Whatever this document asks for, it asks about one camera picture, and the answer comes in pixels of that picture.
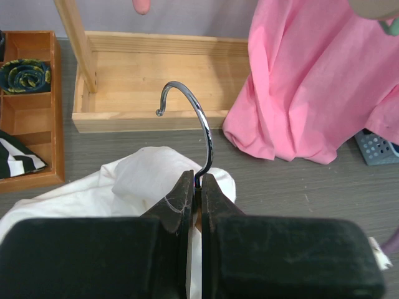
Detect green hanger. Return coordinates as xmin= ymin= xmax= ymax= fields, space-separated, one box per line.
xmin=378 ymin=17 xmax=399 ymax=36

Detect white t shirt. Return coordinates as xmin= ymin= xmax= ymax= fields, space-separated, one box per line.
xmin=0 ymin=146 xmax=393 ymax=299

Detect blue plastic basket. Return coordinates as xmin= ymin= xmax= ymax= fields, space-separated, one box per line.
xmin=354 ymin=129 xmax=399 ymax=166

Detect orange hanger with metal hook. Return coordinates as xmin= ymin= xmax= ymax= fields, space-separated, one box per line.
xmin=156 ymin=81 xmax=214 ymax=232

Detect black white striped shirt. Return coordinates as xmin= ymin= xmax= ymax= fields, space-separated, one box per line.
xmin=1 ymin=130 xmax=47 ymax=179

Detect pink t shirt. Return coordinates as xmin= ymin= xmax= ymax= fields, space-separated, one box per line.
xmin=223 ymin=1 xmax=398 ymax=164

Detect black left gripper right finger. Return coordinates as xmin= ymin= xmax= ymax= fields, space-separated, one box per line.
xmin=201 ymin=174 xmax=385 ymax=298

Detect orange wooden organizer tray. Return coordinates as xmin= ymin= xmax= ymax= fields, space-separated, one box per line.
xmin=1 ymin=31 xmax=65 ymax=193

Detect pink hanger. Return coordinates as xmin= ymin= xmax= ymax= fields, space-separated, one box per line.
xmin=132 ymin=0 xmax=151 ymax=15

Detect wooden clothes rack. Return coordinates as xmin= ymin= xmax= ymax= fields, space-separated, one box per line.
xmin=55 ymin=1 xmax=249 ymax=133

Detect green black rolled socks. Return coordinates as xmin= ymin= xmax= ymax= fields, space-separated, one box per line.
xmin=1 ymin=59 xmax=52 ymax=95

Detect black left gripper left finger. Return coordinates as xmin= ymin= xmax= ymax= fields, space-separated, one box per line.
xmin=1 ymin=171 xmax=194 ymax=298

